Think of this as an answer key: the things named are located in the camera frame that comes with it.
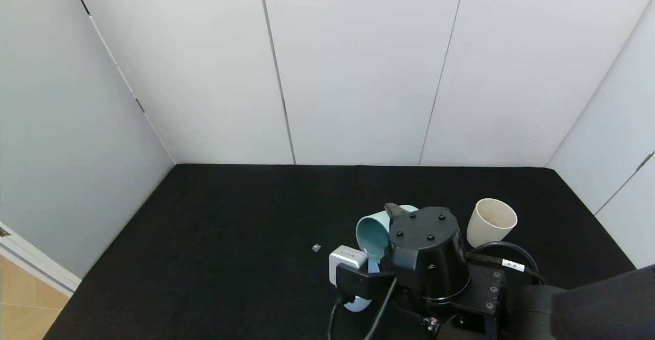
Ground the teal plastic cup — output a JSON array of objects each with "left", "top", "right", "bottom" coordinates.
[{"left": 356, "top": 204, "right": 420, "bottom": 264}]

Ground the black table cloth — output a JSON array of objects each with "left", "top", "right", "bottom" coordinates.
[{"left": 43, "top": 163, "right": 638, "bottom": 340}]

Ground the light blue plastic cup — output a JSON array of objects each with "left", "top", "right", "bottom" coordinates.
[{"left": 342, "top": 259, "right": 381, "bottom": 313}]

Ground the beige plastic cup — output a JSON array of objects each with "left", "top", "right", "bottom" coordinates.
[{"left": 466, "top": 198, "right": 518, "bottom": 249}]

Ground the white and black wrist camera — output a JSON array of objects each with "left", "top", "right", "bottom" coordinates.
[{"left": 329, "top": 245, "right": 397, "bottom": 301}]

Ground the black camera cable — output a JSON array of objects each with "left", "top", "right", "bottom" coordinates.
[{"left": 326, "top": 278, "right": 399, "bottom": 340}]

